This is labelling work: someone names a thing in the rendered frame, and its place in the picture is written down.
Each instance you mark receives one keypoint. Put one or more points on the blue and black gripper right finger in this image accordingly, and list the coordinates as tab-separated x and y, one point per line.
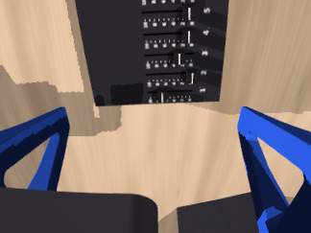
269	202

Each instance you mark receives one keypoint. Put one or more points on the black fader panel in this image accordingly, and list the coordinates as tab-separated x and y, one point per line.
134	50

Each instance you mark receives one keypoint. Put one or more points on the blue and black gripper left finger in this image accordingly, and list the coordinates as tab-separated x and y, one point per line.
16	142

